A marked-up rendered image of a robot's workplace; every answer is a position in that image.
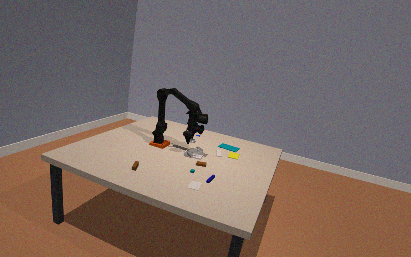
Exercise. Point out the yellow flat plate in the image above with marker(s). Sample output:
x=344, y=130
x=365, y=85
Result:
x=233, y=155

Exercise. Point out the dark blue rectangular bar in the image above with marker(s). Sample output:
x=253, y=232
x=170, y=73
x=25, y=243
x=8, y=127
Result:
x=210, y=178

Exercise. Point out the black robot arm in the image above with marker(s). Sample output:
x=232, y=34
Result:
x=195, y=114

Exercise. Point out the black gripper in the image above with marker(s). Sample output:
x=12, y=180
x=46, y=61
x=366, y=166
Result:
x=190, y=133

